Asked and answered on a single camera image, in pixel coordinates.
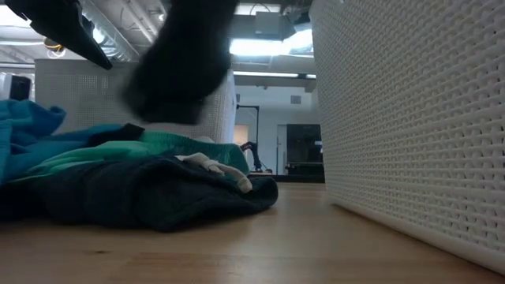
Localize dark navy garment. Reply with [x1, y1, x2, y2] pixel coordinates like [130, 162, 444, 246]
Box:
[0, 152, 279, 234]

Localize blue garment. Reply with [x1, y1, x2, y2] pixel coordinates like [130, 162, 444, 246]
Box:
[0, 98, 124, 186]

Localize teal green garment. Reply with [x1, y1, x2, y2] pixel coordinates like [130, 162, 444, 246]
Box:
[6, 129, 252, 186]

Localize black cabinet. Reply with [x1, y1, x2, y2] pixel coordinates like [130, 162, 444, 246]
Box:
[286, 124, 325, 177]

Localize black printed hoodie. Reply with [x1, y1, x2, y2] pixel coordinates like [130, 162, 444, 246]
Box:
[120, 0, 241, 126]

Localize grey ceiling box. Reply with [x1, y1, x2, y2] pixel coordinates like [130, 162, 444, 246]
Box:
[254, 11, 286, 39]

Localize silver ceiling duct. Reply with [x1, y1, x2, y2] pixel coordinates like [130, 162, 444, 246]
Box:
[80, 0, 141, 62]

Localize ceiling strip light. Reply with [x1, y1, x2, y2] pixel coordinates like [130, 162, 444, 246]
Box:
[233, 70, 316, 80]

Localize bright ceiling light panel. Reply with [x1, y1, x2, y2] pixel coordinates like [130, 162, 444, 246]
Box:
[229, 29, 315, 56]

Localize white perforated plastic basket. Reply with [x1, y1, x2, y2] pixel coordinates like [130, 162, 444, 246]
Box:
[34, 58, 238, 145]
[309, 0, 505, 276]

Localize black metal stand frame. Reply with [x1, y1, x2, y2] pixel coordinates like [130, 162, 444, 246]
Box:
[235, 104, 261, 171]

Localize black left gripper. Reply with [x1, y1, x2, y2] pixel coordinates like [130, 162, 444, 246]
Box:
[3, 0, 114, 71]

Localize black box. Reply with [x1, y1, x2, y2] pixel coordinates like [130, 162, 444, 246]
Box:
[9, 74, 32, 102]

